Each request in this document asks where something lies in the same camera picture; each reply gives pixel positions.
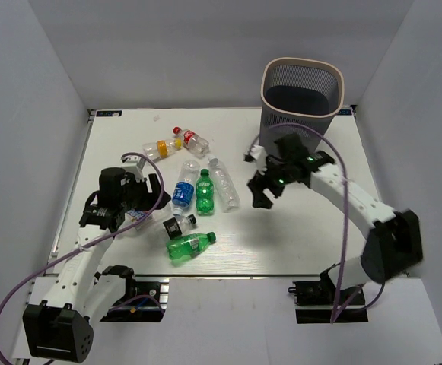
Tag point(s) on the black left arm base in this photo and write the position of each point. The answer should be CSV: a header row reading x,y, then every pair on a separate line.
x,y
149,305

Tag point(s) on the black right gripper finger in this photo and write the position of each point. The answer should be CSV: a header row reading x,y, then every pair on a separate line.
x,y
275,186
257,185

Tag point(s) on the grey mesh waste bin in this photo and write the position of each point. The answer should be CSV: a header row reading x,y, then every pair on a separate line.
x,y
299,96

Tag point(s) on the blue sticker left corner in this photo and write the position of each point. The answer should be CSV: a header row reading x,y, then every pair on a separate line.
x,y
109,113

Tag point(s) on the black label clear bottle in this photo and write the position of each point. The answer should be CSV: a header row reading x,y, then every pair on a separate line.
x,y
179,225

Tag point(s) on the blue sticker right corner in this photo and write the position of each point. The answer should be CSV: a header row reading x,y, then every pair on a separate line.
x,y
345,112

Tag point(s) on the white blue label bottle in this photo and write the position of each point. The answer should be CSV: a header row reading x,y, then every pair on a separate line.
x,y
145,223

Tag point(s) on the yellow label clear bottle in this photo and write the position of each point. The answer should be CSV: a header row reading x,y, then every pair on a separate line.
x,y
162,149

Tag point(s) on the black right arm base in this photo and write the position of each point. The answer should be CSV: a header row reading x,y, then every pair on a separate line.
x,y
313,305

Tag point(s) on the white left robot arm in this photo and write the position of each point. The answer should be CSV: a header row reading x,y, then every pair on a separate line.
x,y
61,325

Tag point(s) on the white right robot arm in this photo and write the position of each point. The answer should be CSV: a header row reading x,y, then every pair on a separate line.
x,y
392,238

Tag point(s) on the blue label clear bottle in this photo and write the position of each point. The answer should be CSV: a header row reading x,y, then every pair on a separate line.
x,y
185,187

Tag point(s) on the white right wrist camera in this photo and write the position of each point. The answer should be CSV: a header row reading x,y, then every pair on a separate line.
x,y
253,153

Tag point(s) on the blue sticker corner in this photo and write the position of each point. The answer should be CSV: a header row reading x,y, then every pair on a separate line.
x,y
345,112
109,113

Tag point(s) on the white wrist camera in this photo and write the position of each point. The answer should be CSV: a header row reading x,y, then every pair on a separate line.
x,y
134,165
253,153

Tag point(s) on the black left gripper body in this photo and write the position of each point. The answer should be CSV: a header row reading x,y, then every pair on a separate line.
x,y
138,195

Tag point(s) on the clear ribbed water bottle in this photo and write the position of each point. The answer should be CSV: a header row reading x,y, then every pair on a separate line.
x,y
223,183

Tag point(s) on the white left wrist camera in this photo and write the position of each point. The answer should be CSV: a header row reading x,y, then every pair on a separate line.
x,y
134,165

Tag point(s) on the red label cola bottle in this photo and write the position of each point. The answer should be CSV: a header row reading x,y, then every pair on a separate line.
x,y
196,144

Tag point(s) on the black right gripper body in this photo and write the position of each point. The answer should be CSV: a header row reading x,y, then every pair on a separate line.
x,y
279,173

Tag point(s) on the green bottle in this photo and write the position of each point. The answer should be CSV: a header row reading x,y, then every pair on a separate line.
x,y
189,246
205,204

